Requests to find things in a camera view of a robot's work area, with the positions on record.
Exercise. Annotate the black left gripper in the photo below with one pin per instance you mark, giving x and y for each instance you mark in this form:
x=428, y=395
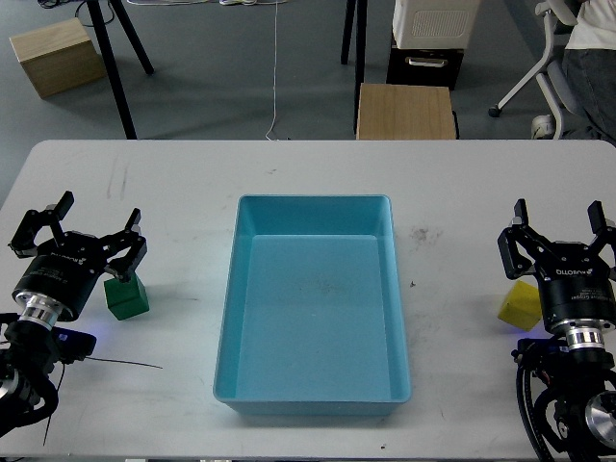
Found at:
x=66, y=267

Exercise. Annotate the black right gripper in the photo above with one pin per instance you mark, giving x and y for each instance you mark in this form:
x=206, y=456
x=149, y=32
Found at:
x=574, y=280

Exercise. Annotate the green block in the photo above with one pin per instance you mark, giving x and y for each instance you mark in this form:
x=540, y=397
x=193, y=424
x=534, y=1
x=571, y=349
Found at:
x=127, y=299

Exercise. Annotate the yellow block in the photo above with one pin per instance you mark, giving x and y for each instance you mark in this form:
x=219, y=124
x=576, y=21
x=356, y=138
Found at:
x=521, y=306

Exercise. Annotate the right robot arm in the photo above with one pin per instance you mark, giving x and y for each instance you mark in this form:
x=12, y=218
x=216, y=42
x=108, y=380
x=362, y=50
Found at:
x=565, y=384

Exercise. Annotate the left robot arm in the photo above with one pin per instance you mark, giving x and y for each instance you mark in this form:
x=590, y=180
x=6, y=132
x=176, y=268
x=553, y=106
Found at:
x=37, y=341

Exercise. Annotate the wooden box left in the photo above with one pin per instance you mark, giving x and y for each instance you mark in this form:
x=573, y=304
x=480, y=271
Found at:
x=58, y=57

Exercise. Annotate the white appliance box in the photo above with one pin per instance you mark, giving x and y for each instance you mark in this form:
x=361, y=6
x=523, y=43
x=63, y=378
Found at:
x=434, y=25

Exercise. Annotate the white office chair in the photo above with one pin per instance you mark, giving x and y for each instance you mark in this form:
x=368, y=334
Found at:
x=559, y=18

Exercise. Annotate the seated person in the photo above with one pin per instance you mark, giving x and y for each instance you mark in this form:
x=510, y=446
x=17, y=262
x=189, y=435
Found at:
x=589, y=68

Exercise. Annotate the black drawer cabinet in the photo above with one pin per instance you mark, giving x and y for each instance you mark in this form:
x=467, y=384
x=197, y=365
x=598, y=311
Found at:
x=424, y=67

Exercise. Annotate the blue plastic bin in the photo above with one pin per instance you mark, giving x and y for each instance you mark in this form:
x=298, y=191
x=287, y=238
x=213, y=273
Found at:
x=313, y=319

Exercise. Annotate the black table legs left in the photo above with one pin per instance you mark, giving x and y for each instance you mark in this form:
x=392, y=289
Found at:
x=103, y=14

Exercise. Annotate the black cable tie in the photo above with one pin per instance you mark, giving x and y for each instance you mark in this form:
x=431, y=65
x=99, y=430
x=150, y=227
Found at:
x=58, y=384

